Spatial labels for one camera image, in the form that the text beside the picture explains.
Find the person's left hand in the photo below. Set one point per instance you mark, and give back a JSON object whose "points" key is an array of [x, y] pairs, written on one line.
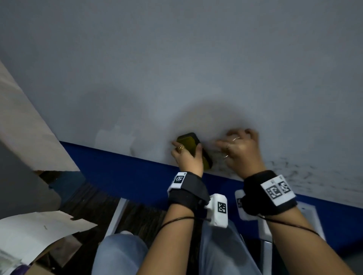
{"points": [[190, 164]]}

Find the person's right hand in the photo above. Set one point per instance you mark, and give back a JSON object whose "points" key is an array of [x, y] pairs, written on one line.
{"points": [[244, 155]]}

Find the yellow and black whiteboard eraser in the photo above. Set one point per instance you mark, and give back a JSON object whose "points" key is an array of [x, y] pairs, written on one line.
{"points": [[188, 141]]}

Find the large scribbled whiteboard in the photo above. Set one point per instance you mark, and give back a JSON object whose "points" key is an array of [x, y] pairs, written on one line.
{"points": [[181, 56]]}

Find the person's left forearm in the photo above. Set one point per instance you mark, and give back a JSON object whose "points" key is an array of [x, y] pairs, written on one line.
{"points": [[167, 246]]}

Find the person's right forearm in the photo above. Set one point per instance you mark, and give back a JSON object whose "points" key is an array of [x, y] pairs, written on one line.
{"points": [[303, 249]]}

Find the person's blue jeans leg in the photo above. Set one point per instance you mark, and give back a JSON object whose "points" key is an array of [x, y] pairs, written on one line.
{"points": [[224, 252], [119, 255]]}

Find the black wristband with marker tag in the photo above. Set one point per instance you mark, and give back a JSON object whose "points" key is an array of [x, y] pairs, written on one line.
{"points": [[192, 189], [255, 198]]}

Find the white stand foot bar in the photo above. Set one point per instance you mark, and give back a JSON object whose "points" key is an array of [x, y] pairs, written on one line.
{"points": [[117, 218]]}

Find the white shallow tray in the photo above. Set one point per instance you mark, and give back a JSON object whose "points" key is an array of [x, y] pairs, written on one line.
{"points": [[312, 218]]}

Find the white sneaker shoe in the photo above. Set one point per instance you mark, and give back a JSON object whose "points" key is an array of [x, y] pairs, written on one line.
{"points": [[126, 232]]}

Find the open brown cardboard box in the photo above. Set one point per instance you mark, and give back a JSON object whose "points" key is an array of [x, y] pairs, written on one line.
{"points": [[37, 229]]}

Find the grey partition panel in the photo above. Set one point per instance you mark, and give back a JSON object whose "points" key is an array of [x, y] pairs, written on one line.
{"points": [[22, 192]]}

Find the purple packet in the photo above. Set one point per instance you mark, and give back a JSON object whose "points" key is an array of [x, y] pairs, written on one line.
{"points": [[18, 269]]}

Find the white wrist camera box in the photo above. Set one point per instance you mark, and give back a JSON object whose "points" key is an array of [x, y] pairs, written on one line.
{"points": [[217, 211], [244, 215]]}

